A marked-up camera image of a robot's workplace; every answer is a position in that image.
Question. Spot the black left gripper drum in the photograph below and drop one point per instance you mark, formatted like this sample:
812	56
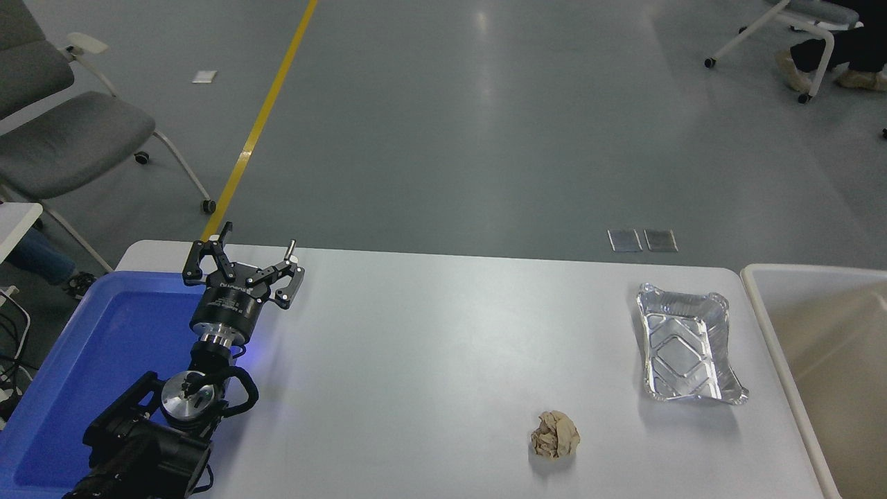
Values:
227	308

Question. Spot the blue plastic tray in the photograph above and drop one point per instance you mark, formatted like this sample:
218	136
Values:
104	346

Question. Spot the yellow floor line tape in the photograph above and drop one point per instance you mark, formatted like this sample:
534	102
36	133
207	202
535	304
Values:
260	125

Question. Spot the person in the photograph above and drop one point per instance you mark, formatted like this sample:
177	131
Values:
41	260
866	48

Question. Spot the grey padded wheeled chair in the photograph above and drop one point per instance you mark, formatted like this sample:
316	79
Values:
69	138

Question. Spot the white side table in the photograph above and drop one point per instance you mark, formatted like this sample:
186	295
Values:
14	222

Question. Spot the crumpled tan paper ball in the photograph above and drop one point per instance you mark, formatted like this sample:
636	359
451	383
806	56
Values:
554	435

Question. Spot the silver foil tray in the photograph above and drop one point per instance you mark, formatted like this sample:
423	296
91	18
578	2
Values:
682	350

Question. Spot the large pale bin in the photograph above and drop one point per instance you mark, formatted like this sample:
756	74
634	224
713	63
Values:
831	333

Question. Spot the white-framed wheeled chair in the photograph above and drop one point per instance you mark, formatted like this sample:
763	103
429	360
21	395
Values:
818	10

